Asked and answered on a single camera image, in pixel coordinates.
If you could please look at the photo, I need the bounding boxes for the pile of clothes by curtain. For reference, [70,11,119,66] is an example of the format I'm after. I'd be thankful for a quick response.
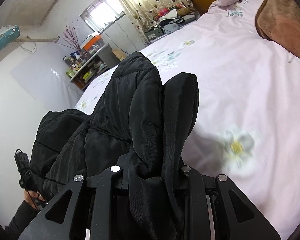
[145,8,200,43]

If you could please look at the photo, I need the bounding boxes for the wooden bookshelf with items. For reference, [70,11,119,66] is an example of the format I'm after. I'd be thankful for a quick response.
[64,44,120,91]

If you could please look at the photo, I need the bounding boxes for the dried purple flower branches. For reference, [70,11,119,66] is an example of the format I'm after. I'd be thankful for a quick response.
[57,21,84,56]

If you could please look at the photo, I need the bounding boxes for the teal wall air conditioner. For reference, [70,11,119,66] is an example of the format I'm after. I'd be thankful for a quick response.
[0,25,20,50]

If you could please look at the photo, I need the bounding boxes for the brown beige plush blanket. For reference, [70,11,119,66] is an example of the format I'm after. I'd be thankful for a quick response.
[255,0,300,58]

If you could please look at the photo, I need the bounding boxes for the person's left forearm black sleeve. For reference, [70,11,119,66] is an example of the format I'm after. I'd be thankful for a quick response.
[4,200,39,239]

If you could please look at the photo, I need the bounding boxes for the black puffer jacket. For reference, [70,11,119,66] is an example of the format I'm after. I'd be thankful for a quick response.
[30,52,199,239]

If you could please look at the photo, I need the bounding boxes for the orange lidded storage box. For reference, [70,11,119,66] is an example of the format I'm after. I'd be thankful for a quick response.
[80,34,104,54]

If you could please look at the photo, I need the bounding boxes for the person's left hand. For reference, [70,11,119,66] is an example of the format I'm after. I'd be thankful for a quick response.
[24,190,45,210]

